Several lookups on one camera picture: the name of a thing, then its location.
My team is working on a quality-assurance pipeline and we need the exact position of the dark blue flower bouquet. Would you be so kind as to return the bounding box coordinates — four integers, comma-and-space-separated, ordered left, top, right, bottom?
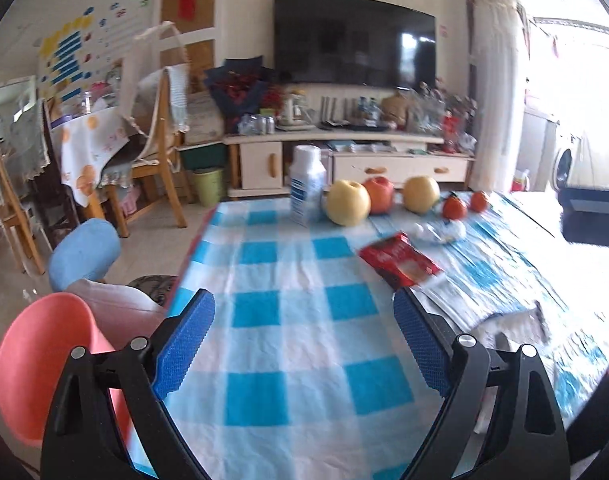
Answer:
204, 56, 285, 133

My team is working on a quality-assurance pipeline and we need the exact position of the white electric kettle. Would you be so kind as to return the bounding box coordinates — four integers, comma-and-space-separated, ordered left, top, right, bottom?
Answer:
277, 91, 316, 131

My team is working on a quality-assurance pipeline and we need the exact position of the dark wooden chair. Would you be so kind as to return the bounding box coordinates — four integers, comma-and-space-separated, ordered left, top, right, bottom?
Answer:
34, 100, 82, 241

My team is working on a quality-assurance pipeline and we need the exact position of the red apple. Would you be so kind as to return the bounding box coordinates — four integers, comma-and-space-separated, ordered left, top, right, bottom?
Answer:
363, 176, 396, 215

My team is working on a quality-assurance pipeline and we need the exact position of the white printed carton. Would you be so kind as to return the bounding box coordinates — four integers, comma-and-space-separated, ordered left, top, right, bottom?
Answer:
184, 92, 226, 143

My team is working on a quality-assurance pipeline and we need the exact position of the tall white lace cover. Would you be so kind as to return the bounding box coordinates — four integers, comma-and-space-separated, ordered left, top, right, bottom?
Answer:
467, 0, 530, 193

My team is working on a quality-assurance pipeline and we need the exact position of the cream television cabinet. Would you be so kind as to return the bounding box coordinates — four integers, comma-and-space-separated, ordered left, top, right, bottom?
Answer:
223, 85, 477, 198

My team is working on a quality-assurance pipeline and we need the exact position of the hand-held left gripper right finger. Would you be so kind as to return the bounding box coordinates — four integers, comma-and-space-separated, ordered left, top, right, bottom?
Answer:
393, 287, 570, 480

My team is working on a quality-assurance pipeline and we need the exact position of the tangerine with green leaves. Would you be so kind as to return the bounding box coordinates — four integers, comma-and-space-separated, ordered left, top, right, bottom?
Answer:
439, 191, 469, 221

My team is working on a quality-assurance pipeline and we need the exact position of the blue yellow wall sticker chart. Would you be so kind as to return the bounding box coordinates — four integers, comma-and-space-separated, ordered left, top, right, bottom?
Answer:
37, 0, 152, 103

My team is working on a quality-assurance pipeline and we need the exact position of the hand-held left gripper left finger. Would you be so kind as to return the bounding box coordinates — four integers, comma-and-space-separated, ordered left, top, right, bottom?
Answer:
42, 288, 216, 480

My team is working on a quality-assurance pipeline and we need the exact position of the blue white checked tablecloth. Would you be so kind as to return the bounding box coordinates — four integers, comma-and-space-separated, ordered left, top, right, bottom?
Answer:
129, 190, 609, 480

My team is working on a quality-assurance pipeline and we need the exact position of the wooden chair with white cover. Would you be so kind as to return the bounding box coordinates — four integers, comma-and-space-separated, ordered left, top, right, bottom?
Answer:
97, 22, 191, 238

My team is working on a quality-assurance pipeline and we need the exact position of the white milk bottle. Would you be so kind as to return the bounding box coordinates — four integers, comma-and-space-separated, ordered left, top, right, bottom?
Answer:
289, 144, 328, 228

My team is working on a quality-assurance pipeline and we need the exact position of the black television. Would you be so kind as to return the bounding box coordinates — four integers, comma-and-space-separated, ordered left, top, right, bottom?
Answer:
273, 0, 437, 88

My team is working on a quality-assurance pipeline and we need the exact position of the white washing machine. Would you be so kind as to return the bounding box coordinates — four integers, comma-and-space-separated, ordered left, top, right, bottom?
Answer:
551, 120, 609, 196

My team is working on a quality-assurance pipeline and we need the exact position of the yellow pear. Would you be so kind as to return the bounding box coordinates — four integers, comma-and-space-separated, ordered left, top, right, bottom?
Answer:
402, 175, 441, 215
325, 179, 371, 227

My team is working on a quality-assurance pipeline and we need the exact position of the light wooden chair grey cover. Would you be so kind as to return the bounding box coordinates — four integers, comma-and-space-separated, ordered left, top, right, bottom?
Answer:
0, 145, 46, 276

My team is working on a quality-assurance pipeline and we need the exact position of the green waste bin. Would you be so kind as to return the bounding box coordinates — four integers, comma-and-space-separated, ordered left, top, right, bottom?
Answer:
192, 166, 226, 207

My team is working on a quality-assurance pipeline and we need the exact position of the small red snack wrapper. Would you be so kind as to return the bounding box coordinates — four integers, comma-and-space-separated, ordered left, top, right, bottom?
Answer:
358, 231, 444, 290

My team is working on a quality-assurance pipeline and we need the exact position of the blue padded stool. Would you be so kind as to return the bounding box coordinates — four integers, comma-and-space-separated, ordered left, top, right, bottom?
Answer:
48, 218, 122, 293

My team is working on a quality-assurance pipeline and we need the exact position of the white orange print tablecloth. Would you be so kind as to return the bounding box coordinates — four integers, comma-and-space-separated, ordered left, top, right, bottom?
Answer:
59, 110, 128, 208

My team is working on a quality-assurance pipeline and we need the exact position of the clear plastic wrapper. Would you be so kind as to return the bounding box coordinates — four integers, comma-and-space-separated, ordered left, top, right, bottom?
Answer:
408, 219, 467, 246

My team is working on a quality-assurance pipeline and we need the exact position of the pink plastic bucket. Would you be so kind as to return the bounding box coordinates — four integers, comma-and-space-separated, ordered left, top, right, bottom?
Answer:
0, 292, 135, 448

